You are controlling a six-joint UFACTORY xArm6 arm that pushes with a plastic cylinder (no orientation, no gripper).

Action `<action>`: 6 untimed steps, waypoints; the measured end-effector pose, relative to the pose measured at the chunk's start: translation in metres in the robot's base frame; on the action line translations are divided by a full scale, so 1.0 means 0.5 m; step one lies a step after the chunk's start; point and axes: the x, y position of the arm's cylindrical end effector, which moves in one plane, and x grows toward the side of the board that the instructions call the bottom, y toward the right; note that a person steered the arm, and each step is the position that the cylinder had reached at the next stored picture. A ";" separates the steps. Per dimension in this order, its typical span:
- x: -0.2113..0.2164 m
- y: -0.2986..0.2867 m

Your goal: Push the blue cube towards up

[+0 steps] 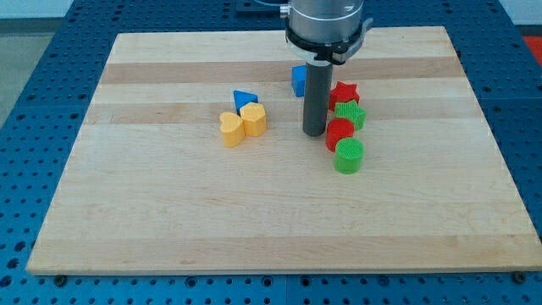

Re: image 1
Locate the blue cube block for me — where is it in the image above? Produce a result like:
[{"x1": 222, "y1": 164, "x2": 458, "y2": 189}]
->
[{"x1": 290, "y1": 65, "x2": 307, "y2": 97}]

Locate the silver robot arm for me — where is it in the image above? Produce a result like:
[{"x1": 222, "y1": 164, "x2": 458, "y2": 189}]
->
[{"x1": 279, "y1": 0, "x2": 364, "y2": 44}]

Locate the yellow pentagon block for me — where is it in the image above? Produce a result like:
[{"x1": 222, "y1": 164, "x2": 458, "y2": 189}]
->
[{"x1": 240, "y1": 103, "x2": 267, "y2": 136}]

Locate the yellow heart block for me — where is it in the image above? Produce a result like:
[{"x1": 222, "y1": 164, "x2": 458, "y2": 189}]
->
[{"x1": 219, "y1": 112, "x2": 245, "y2": 147}]

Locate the blue triangle block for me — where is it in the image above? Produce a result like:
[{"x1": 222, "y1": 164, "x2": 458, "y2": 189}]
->
[{"x1": 233, "y1": 90, "x2": 258, "y2": 115}]

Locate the red cylinder block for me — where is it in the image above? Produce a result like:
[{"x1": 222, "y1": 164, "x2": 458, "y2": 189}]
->
[{"x1": 325, "y1": 118, "x2": 355, "y2": 152}]

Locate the green cylinder block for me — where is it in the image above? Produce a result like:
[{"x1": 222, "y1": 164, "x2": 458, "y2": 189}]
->
[{"x1": 333, "y1": 137, "x2": 364, "y2": 175}]

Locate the wooden board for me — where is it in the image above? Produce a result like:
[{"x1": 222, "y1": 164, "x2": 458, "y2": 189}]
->
[{"x1": 26, "y1": 26, "x2": 541, "y2": 275}]

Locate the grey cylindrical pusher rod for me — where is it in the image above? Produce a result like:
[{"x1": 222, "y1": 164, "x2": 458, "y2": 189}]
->
[{"x1": 302, "y1": 63, "x2": 333, "y2": 136}]

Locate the green star block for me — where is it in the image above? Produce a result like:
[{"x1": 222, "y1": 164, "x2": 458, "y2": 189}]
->
[{"x1": 334, "y1": 100, "x2": 367, "y2": 130}]

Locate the red star block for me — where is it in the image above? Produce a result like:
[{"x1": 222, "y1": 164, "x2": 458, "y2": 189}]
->
[{"x1": 328, "y1": 81, "x2": 360, "y2": 111}]

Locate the black clamp ring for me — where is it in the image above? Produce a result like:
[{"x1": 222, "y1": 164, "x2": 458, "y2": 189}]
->
[{"x1": 284, "y1": 17, "x2": 374, "y2": 67}]

